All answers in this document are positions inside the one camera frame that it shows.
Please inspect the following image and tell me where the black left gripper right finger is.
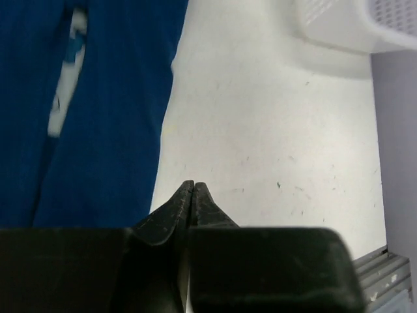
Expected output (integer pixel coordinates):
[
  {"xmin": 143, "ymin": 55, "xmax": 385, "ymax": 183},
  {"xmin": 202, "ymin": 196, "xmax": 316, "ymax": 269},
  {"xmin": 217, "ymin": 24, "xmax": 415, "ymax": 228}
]
[{"xmin": 192, "ymin": 182, "xmax": 238, "ymax": 228}]

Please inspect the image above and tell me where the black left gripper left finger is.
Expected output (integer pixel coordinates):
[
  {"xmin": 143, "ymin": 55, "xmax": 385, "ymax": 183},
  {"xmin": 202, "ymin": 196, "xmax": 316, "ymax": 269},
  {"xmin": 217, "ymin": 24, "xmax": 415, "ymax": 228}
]
[{"xmin": 123, "ymin": 181, "xmax": 194, "ymax": 312}]

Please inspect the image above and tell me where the blue printed t shirt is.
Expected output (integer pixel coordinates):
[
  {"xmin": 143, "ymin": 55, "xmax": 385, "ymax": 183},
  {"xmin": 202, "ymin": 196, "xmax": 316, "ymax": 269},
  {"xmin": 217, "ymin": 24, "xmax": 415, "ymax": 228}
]
[{"xmin": 1, "ymin": 1, "xmax": 188, "ymax": 228}]

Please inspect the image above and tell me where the white plastic basket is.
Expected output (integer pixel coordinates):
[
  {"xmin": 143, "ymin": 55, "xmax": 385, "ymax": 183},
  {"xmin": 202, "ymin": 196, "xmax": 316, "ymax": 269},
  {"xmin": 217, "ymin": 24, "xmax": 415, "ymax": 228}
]
[{"xmin": 289, "ymin": 0, "xmax": 417, "ymax": 80}]

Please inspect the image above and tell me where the aluminium rail frame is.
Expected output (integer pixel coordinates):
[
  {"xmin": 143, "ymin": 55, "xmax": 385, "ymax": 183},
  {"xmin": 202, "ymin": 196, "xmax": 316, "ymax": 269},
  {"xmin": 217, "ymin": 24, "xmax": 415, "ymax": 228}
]
[{"xmin": 354, "ymin": 246, "xmax": 412, "ymax": 313}]

